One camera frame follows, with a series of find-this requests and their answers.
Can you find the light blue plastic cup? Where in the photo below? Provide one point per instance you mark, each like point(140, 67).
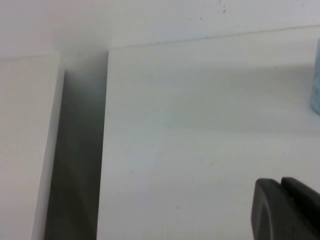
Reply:
point(316, 80)

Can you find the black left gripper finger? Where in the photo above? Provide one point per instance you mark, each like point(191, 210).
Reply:
point(282, 212)

